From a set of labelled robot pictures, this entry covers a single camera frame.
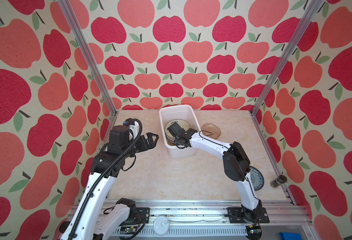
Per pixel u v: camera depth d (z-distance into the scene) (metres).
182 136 0.69
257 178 0.87
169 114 1.02
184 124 1.02
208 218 0.74
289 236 0.68
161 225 0.67
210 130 1.09
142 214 0.74
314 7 0.69
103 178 0.42
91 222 0.38
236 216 0.73
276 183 0.80
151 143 0.59
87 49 0.85
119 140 0.47
